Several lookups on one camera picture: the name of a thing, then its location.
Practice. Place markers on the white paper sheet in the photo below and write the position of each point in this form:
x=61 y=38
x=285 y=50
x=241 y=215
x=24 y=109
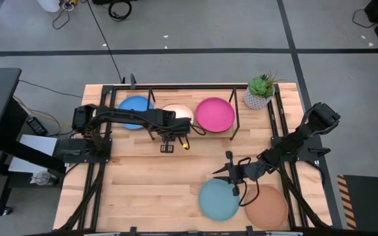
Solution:
x=34 y=144

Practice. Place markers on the black mat with hazard stripes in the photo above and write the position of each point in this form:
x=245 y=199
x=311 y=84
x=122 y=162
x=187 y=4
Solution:
x=372 y=203

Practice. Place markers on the terracotta plate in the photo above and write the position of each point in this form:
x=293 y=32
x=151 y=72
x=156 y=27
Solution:
x=267 y=209

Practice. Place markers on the light teal plate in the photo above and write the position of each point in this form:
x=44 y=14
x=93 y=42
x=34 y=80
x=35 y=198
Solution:
x=218 y=200

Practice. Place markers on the white container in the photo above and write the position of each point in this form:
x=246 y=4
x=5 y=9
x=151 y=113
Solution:
x=48 y=4

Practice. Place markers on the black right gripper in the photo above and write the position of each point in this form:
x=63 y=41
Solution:
x=244 y=172

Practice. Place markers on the wooden shelf with black legs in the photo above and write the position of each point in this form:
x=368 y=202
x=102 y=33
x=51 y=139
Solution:
x=189 y=98

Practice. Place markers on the blue plate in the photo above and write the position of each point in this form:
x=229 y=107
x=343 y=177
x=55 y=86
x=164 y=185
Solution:
x=134 y=103

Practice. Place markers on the black aluminium table frame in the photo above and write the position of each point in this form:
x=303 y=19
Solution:
x=192 y=87

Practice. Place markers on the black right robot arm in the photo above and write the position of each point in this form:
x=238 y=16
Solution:
x=294 y=141

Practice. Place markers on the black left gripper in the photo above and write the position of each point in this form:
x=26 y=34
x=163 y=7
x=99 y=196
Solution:
x=176 y=134

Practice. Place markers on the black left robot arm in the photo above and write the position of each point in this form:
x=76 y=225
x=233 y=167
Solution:
x=126 y=116

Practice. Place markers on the peach plate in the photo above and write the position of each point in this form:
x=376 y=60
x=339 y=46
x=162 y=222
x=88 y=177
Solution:
x=179 y=110

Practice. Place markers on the black power adapter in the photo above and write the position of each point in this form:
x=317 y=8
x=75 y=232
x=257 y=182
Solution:
x=36 y=126

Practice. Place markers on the magenta plate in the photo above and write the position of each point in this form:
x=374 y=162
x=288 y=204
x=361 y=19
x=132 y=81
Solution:
x=215 y=114

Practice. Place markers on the potted succulent in white pot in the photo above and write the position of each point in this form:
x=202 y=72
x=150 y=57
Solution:
x=256 y=100

